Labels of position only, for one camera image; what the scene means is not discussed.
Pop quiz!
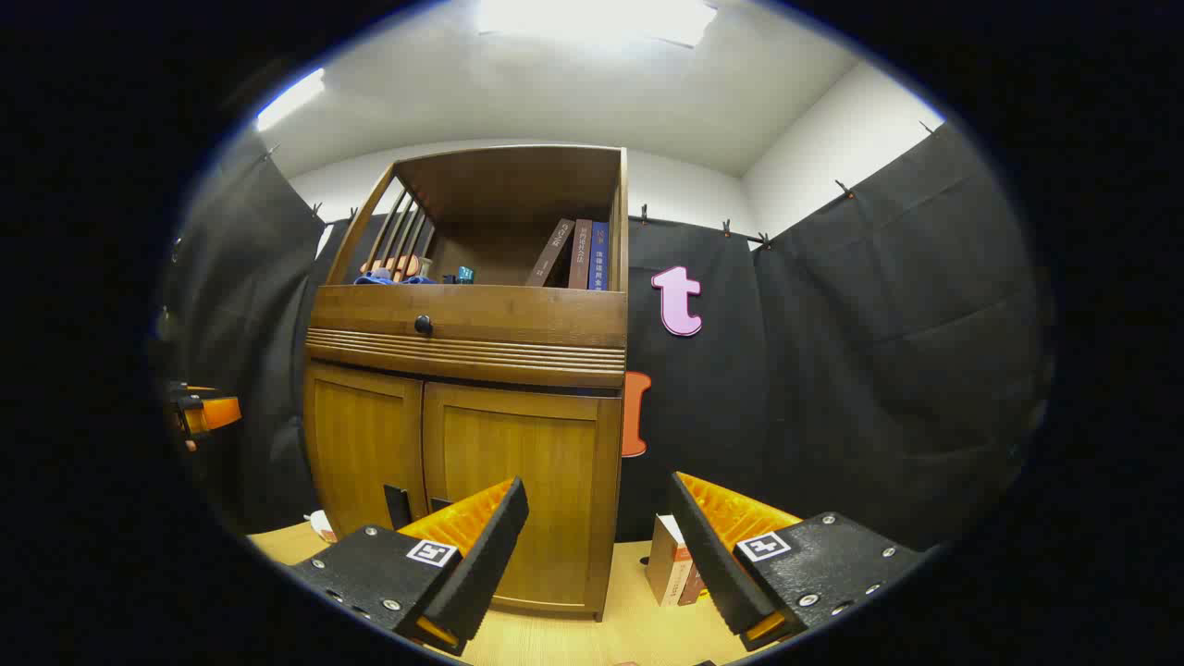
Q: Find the wooden drawer with black knob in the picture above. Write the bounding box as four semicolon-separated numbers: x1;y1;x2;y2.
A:
310;284;628;350

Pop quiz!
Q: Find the large ceiling light panel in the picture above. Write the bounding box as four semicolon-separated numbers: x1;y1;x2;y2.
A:
476;0;718;47

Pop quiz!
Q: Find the beige book with orange label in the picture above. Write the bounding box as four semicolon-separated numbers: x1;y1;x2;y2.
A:
646;514;695;608

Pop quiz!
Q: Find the leaning dark brown book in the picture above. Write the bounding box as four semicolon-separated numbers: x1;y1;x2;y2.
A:
525;218;576;288

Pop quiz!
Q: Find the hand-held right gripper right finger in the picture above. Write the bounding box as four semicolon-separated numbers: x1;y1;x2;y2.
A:
668;472;931;653

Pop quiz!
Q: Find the blue book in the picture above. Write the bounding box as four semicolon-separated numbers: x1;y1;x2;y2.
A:
588;221;611;291

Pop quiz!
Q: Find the wooden cabinet door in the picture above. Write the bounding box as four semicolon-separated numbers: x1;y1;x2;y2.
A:
303;361;428;537
423;381;623;616

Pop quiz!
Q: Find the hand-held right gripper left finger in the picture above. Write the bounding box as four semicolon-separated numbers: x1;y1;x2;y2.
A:
282;476;530;658

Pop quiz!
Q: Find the wooden double-door shoe cabinet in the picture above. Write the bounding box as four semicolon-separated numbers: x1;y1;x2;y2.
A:
302;144;629;623

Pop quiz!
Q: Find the small ceiling light panel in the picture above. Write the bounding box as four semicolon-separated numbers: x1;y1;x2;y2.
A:
256;68;327;132

